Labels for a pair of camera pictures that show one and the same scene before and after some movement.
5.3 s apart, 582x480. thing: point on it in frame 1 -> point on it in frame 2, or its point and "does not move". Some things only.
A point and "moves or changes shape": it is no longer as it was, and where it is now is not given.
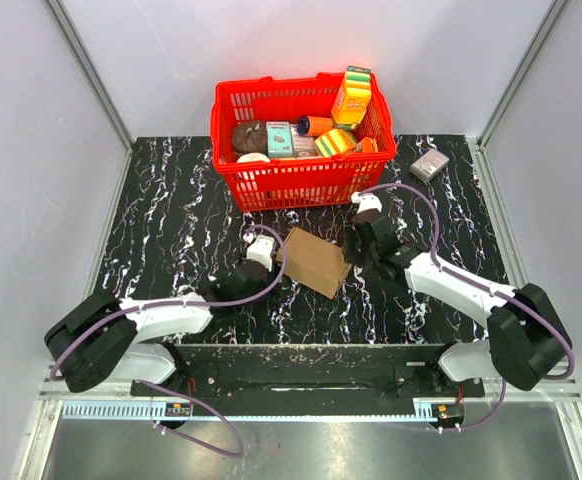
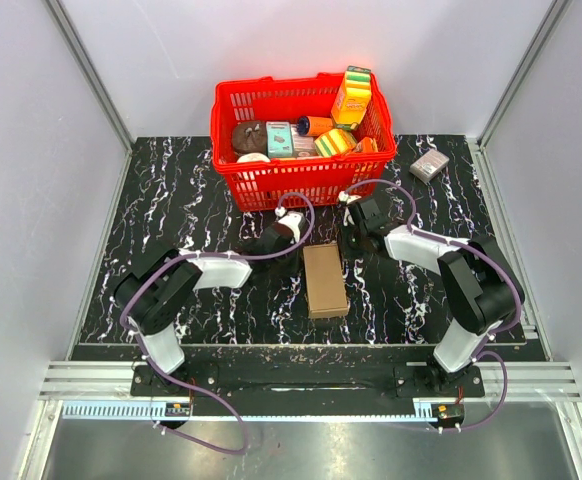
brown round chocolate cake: [249, 137] does not move
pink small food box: [304, 146] does not move
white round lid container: [253, 157] does not move
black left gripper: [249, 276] -> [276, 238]
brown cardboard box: [314, 262] moves or changes shape
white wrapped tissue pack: [429, 164] does not move
